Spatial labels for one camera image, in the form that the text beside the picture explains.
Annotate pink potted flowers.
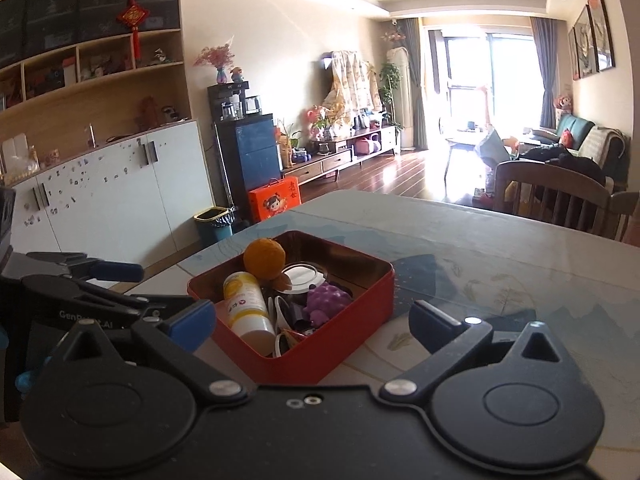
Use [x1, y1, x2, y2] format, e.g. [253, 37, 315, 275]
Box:
[302, 105, 333, 143]

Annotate round silver tin can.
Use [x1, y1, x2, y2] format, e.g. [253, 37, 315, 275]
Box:
[274, 262, 328, 295]

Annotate black clothes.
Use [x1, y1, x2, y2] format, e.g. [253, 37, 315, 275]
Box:
[520, 144, 606, 186]

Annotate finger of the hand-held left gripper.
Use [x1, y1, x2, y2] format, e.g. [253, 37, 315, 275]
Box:
[25, 251, 146, 284]
[75, 280, 196, 319]

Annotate wooden media cabinet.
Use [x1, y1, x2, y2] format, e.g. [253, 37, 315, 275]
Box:
[292, 125, 401, 186]

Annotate white cabinet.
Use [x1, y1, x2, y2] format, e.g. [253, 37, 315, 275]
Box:
[0, 119, 216, 281]

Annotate blue grey curtain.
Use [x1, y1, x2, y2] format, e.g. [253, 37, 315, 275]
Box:
[530, 16, 560, 131]
[402, 17, 430, 151]

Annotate patterned cover cloth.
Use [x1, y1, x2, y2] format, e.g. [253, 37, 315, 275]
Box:
[320, 50, 383, 121]

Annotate green potted plant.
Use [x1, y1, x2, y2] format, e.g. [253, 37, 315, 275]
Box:
[377, 62, 406, 133]

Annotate black cabinet with blue front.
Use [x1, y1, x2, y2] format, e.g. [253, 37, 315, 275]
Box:
[207, 82, 283, 221]

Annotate red tin box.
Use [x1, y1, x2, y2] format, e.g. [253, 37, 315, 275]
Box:
[187, 230, 396, 386]

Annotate blue trash bin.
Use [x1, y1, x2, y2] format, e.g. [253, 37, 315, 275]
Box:
[194, 206, 236, 251]

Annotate light sofa blanket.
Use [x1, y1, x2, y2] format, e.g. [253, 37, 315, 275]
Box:
[577, 127, 626, 168]

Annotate dark green sofa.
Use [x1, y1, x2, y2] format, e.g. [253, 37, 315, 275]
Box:
[530, 112, 631, 191]

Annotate orange gift box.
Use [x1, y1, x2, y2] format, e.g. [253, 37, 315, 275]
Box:
[248, 176, 301, 222]

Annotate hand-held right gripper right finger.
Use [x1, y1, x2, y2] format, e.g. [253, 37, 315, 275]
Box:
[377, 300, 567, 404]

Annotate framed wall picture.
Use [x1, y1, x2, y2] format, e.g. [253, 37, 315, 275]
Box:
[567, 27, 581, 82]
[573, 5, 598, 78]
[587, 0, 616, 73]

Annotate orange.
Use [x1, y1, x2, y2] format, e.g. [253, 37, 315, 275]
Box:
[243, 238, 287, 281]

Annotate red knot ornament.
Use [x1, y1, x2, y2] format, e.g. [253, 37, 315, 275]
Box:
[116, 0, 150, 63]

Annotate vase of pink flowers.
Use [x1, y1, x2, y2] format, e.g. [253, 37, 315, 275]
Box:
[194, 42, 236, 85]

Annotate purple spiky toy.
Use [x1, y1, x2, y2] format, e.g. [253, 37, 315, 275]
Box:
[302, 282, 353, 328]

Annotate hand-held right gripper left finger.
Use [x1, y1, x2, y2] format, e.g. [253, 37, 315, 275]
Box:
[62, 299, 249, 404]

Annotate wooden wall shelf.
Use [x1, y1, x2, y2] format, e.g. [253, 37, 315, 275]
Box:
[0, 0, 193, 181]

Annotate dark wooden chair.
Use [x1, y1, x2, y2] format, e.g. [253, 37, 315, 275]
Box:
[607, 191, 640, 246]
[492, 160, 611, 233]

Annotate white standing air conditioner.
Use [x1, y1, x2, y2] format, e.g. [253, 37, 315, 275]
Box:
[387, 46, 416, 152]

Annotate white and yellow bottle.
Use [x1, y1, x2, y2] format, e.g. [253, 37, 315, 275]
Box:
[222, 270, 277, 356]

